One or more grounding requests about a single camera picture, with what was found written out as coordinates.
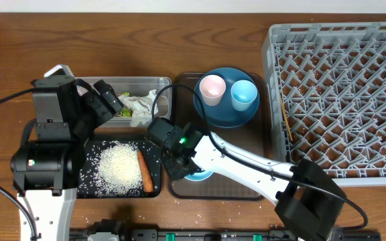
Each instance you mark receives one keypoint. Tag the light blue cup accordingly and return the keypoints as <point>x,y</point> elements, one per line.
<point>243,94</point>

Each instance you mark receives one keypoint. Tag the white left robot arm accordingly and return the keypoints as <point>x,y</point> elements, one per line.
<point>47,165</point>

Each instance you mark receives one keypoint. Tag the light blue bowl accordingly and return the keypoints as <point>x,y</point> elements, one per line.
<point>200,176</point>

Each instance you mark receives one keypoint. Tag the black waste tray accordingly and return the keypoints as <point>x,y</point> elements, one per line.
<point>152,156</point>

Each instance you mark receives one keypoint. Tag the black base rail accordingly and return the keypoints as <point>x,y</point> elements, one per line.
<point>117,230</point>

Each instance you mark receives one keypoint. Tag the green white wrapper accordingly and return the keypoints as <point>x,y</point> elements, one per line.
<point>126,111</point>

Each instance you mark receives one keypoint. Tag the white rice heap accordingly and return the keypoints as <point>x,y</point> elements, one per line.
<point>111,170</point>

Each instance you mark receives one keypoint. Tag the dark blue plate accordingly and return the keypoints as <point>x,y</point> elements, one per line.
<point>223,114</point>

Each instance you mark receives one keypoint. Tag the orange carrot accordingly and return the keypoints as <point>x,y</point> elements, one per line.
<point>145,174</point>

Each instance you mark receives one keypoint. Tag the wooden chopstick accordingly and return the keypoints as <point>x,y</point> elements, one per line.
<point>285,118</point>

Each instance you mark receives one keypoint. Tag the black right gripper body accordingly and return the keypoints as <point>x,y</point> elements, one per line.
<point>173,173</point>

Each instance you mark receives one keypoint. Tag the pink cup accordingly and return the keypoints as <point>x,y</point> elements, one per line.
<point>212,89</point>

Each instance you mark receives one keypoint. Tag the clear plastic bin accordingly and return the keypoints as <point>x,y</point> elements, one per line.
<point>137,86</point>

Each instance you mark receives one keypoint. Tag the brown serving tray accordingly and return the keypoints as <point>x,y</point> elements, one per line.
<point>251,135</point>

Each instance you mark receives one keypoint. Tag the white tissue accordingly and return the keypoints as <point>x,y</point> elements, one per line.
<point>141,108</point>

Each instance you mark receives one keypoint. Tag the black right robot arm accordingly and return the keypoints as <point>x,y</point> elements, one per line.
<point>306,199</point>

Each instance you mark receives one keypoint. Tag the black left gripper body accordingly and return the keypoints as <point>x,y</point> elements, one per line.
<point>91,109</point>

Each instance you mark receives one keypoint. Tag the grey dishwasher rack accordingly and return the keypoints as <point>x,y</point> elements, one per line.
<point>332,77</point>

